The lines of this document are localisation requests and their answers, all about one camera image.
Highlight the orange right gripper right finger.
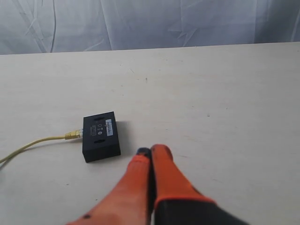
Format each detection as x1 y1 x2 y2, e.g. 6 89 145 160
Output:
151 144 246 225

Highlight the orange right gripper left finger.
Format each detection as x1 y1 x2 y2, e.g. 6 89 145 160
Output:
69 148 150 225

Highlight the black network switch box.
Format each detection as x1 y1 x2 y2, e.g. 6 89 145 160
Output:
82 112 121 163

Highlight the yellow ethernet cable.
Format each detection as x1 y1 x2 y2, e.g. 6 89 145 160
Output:
0 127 84 168

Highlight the grey backdrop cloth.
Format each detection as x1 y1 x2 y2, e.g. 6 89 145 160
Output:
0 0 300 54

